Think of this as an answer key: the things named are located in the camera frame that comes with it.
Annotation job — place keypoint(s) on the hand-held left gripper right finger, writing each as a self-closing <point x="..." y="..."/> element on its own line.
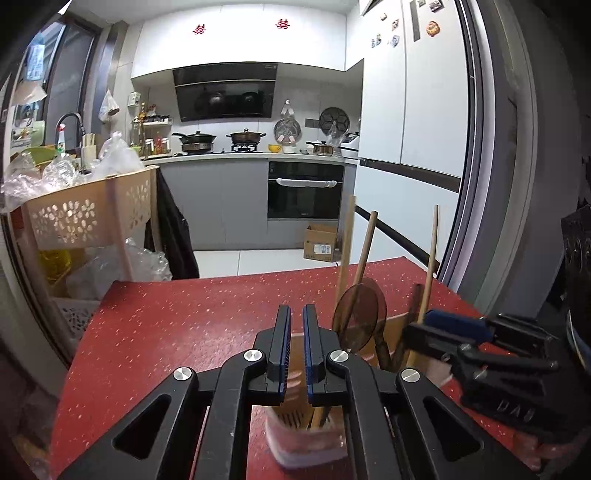
<point x="314" y="360"/>

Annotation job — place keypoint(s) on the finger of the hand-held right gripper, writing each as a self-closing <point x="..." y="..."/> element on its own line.
<point x="429" y="339"/>
<point x="455" y="322"/>

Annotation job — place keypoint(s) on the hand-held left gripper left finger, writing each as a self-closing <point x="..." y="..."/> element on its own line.
<point x="282" y="360"/>

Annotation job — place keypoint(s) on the beige plastic utensil holder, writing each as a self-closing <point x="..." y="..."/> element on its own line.
<point x="304" y="445"/>

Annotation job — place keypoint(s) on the person's right hand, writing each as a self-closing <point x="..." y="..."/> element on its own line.
<point x="554" y="450"/>

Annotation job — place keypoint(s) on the cardboard box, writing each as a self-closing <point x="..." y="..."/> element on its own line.
<point x="321" y="240"/>

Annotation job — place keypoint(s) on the black built-in oven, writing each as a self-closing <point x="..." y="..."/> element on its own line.
<point x="304" y="201"/>

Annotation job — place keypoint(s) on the black hanging jacket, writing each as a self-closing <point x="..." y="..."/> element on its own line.
<point x="175" y="240"/>

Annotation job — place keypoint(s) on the grey kitchen base cabinet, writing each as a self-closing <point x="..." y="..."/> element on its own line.
<point x="221" y="198"/>

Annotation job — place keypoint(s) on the white rice cooker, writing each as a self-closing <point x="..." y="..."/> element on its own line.
<point x="351" y="144"/>

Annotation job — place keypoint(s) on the beige flower-cutout storage cart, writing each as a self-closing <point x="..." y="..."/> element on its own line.
<point x="121" y="230"/>

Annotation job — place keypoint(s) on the white refrigerator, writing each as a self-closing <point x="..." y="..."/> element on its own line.
<point x="415" y="115"/>

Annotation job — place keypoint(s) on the small steel pot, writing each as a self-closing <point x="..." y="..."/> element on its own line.
<point x="323" y="149"/>

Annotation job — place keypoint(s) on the round metal steamer rack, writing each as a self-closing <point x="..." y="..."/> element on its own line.
<point x="287" y="130"/>

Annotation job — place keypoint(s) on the round dark divided plate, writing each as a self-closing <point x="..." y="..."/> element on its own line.
<point x="333" y="119"/>

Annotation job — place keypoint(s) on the black wok with lid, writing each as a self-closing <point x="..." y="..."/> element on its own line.
<point x="198" y="138"/>

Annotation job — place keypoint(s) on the yellow bag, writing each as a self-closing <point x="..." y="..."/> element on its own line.
<point x="55" y="270"/>

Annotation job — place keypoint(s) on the spice rack with bottles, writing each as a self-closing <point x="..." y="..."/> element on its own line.
<point x="152" y="138"/>

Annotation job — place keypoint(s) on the upright clear plastic bag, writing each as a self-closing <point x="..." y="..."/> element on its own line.
<point x="117" y="159"/>

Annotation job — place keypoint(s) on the black range hood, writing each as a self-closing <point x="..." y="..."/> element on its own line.
<point x="221" y="99"/>

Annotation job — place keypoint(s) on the group of fridge magnets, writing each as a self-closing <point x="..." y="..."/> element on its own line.
<point x="433" y="28"/>

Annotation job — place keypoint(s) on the crumpled clear plastic bag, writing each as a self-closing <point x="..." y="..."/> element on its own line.
<point x="51" y="177"/>

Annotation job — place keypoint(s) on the white hanging plastic bag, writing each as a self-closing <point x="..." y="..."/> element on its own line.
<point x="110" y="108"/>

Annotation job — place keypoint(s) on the black kitchen faucet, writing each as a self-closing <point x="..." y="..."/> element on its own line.
<point x="81" y="129"/>

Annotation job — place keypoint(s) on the white spray bottle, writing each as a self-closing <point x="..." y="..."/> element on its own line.
<point x="60" y="143"/>

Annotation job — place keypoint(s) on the white upper cabinet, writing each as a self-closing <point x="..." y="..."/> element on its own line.
<point x="240" y="46"/>

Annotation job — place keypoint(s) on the green plastic basin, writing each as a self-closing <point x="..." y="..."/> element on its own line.
<point x="32" y="154"/>

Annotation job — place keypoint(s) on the red paper decoration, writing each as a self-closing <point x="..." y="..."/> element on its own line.
<point x="282" y="23"/>
<point x="199" y="29"/>

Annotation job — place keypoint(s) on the blue and white hanging cloth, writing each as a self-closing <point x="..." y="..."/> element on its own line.
<point x="34" y="64"/>

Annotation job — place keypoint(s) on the white wall hook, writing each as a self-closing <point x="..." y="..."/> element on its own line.
<point x="287" y="108"/>

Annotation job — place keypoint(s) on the small white wall device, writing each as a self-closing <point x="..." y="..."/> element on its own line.
<point x="134" y="98"/>

